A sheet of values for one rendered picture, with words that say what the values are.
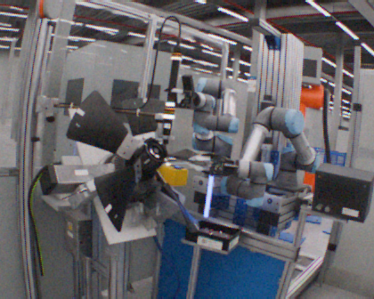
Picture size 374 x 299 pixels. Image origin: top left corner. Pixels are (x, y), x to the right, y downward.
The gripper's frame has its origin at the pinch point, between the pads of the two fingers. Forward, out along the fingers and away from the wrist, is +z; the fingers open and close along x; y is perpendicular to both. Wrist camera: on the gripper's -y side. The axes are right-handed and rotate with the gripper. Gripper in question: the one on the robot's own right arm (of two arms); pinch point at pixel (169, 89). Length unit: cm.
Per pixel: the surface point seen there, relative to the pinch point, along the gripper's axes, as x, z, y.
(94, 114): 14.5, 27.2, 13.3
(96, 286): 33, 4, 108
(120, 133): 7.8, 18.0, 20.0
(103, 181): -5, 38, 34
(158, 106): 11.9, -9.9, 7.3
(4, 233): 79, 38, 85
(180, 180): 15, -41, 45
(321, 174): -65, -20, 26
